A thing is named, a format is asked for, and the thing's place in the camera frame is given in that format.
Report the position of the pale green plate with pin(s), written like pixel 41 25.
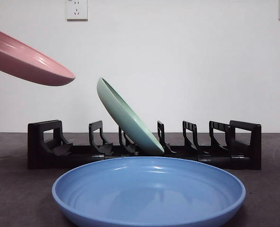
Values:
pixel 125 118

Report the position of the blue plate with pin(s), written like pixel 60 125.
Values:
pixel 142 189

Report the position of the pink plate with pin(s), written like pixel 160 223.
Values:
pixel 19 59

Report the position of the black plate rack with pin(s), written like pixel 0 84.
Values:
pixel 36 146

